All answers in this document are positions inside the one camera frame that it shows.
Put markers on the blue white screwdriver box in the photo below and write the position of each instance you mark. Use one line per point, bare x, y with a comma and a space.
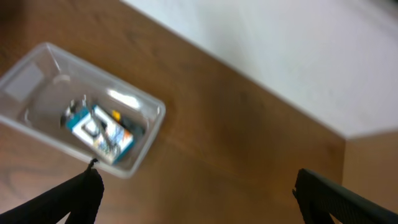
88, 133

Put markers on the clear plastic container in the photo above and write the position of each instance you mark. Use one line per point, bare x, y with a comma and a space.
38, 88

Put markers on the small steel claw hammer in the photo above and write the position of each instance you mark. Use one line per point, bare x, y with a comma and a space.
76, 110

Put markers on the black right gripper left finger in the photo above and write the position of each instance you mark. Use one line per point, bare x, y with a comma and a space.
78, 199

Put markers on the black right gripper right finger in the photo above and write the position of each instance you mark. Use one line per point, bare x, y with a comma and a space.
321, 201

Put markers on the black yellow screwdriver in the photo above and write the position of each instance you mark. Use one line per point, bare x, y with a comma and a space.
128, 124

